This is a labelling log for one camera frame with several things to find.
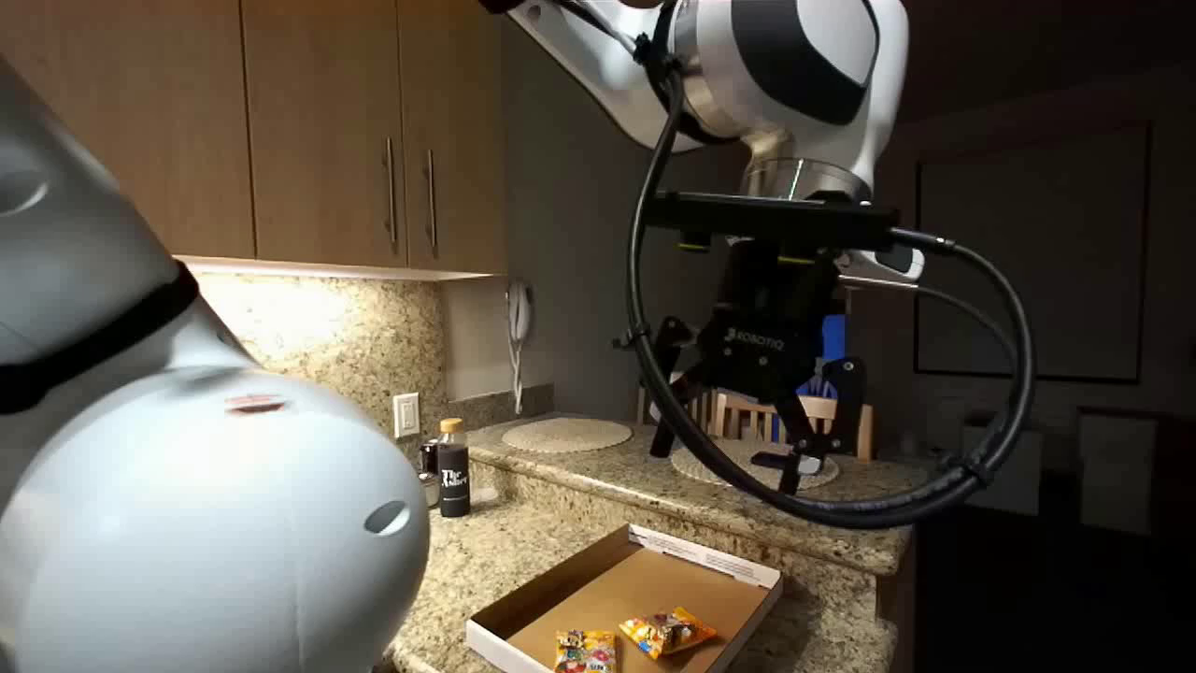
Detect white wall phone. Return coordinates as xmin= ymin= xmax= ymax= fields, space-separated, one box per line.
xmin=502 ymin=282 xmax=539 ymax=420

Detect light wooden chair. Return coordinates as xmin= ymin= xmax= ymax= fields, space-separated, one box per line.
xmin=702 ymin=385 xmax=875 ymax=465

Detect blue object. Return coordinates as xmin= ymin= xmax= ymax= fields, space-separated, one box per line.
xmin=816 ymin=309 xmax=853 ymax=403

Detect round pale woven placemat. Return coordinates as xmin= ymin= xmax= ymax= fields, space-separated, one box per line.
xmin=495 ymin=415 xmax=635 ymax=456
xmin=670 ymin=433 xmax=846 ymax=494

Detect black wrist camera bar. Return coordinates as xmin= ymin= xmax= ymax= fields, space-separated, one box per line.
xmin=647 ymin=188 xmax=904 ymax=254

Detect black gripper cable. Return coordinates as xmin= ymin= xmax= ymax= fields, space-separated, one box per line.
xmin=623 ymin=24 xmax=1037 ymax=536

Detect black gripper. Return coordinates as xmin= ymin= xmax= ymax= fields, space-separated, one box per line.
xmin=647 ymin=243 xmax=875 ymax=496

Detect shallow brown cardboard box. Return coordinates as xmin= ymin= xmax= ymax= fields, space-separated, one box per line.
xmin=462 ymin=520 xmax=784 ymax=673

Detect white wall outlet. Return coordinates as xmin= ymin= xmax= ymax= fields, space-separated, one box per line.
xmin=387 ymin=388 xmax=424 ymax=443

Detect wooden wall cabinet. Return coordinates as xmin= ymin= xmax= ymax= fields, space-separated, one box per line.
xmin=0 ymin=0 xmax=510 ymax=284

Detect orange cartoon candy sachet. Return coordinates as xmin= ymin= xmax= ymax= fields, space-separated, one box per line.
xmin=554 ymin=630 xmax=623 ymax=673
xmin=618 ymin=605 xmax=726 ymax=661

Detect dark sauce bottle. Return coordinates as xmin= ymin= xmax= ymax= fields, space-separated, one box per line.
xmin=433 ymin=415 xmax=474 ymax=520

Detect metal cabinet handle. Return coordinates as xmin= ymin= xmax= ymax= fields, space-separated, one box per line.
xmin=418 ymin=147 xmax=439 ymax=263
xmin=381 ymin=132 xmax=402 ymax=263

